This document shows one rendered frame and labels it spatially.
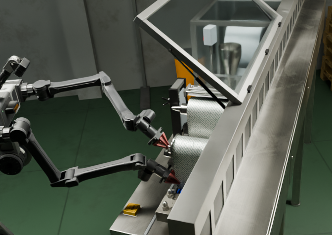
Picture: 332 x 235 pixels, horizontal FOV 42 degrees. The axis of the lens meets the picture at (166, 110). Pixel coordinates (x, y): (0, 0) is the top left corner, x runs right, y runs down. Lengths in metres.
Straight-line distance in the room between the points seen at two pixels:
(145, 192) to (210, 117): 0.60
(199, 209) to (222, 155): 0.27
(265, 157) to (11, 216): 2.76
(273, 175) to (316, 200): 2.15
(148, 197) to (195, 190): 1.18
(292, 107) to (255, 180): 0.60
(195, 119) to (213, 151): 0.85
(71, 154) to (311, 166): 2.40
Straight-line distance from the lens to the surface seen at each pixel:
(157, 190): 2.55
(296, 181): 3.63
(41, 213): 4.03
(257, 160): 1.82
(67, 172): 2.39
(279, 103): 2.23
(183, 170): 2.25
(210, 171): 1.41
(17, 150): 2.60
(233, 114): 1.71
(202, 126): 2.35
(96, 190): 4.11
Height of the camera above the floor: 2.52
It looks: 29 degrees down
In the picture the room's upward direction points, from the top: 6 degrees counter-clockwise
